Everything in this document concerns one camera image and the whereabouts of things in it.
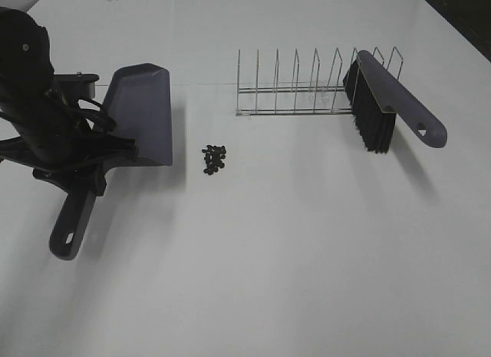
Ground grey plastic dustpan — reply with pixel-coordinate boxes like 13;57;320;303
49;63;173;260

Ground pile of coffee beans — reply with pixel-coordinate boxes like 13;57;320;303
202;145;226;175

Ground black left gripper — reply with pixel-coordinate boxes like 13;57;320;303
0;136;139;199

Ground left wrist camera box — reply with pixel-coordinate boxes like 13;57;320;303
54;73;100;104

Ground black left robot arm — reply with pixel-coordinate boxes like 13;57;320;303
1;8;137;197

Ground grey hand brush black bristles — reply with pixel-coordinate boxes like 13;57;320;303
343;50;448;154

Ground metal wire dish rack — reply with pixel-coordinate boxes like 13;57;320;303
234;45;404;117

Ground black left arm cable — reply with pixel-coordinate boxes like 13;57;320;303
57;98;118;135

